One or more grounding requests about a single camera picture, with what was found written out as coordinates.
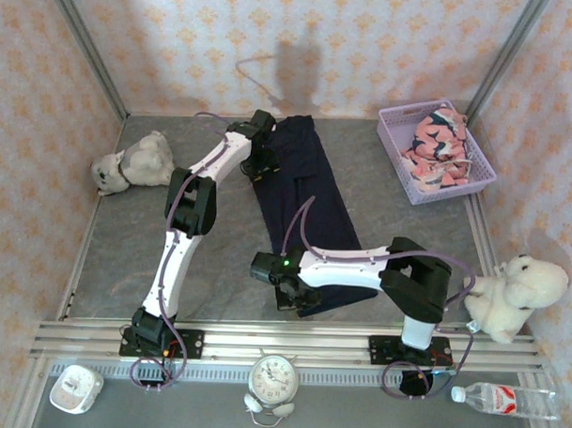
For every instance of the purple plastic basket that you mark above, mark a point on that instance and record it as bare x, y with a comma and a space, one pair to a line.
392, 128

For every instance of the aluminium table edge rail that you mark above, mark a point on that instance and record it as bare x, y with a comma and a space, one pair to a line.
77, 263
485, 230

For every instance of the pink patterned garment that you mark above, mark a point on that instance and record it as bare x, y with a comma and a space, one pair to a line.
439, 135

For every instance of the grey plush toy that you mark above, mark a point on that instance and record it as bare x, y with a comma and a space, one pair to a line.
147, 153

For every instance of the white plush toy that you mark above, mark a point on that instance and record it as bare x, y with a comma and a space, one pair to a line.
523, 288

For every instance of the white square clock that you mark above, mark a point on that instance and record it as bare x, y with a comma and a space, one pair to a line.
75, 390

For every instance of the clear plastic water bottle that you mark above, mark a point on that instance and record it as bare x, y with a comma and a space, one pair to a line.
495, 399

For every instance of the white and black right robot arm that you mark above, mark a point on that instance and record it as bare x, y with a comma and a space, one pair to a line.
340, 267

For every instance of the aluminium mounting rail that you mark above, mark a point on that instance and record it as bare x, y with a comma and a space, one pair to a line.
286, 343

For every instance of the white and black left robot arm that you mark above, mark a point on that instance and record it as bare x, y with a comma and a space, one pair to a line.
171, 266

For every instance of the aluminium frame post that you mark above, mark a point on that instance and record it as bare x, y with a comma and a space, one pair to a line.
85, 47
507, 57

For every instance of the silver alarm clock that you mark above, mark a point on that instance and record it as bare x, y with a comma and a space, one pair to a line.
273, 378

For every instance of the navy blue garment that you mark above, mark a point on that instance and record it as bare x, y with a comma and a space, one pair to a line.
314, 215

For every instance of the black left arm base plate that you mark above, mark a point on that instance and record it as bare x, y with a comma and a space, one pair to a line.
192, 344

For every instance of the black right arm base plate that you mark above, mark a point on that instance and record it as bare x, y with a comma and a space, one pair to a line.
380, 349

